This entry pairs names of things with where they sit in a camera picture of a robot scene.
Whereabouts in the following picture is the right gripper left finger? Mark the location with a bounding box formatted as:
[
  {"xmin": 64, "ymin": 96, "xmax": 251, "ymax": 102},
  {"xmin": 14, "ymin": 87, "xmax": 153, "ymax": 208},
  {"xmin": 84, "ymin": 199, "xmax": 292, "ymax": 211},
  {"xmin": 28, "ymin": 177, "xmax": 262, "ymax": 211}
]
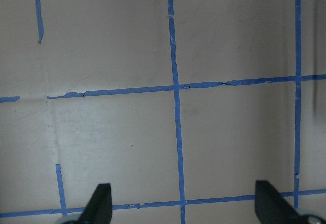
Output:
[{"xmin": 78, "ymin": 183, "xmax": 113, "ymax": 224}]

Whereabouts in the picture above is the brown paper table cover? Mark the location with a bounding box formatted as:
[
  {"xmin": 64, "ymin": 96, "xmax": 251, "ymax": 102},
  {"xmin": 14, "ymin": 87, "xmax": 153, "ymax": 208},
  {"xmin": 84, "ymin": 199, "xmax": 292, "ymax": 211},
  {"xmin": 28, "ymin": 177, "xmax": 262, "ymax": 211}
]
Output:
[{"xmin": 1, "ymin": 0, "xmax": 325, "ymax": 223}]

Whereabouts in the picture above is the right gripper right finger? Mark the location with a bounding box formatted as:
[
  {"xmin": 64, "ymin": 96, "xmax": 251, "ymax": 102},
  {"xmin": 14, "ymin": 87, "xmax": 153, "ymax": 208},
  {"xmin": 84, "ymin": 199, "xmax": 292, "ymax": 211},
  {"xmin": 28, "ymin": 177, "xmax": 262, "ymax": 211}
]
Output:
[{"xmin": 255, "ymin": 180, "xmax": 301, "ymax": 224}]

